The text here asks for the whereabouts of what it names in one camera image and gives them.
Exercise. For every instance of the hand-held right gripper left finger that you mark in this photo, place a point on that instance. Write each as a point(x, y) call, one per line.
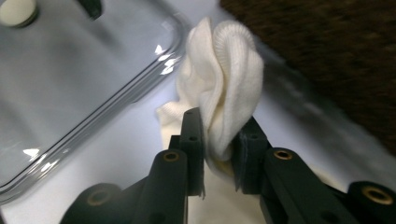
point(193, 137)

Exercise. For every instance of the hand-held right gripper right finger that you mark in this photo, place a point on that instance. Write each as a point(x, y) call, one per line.
point(249, 155)

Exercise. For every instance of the cream white sock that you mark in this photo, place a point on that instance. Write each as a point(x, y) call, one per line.
point(230, 77)
point(224, 205)

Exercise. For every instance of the clear lid with round knob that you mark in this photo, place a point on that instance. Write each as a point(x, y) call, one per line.
point(77, 77)

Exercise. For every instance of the brown wicker basket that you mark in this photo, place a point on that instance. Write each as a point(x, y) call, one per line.
point(327, 62)

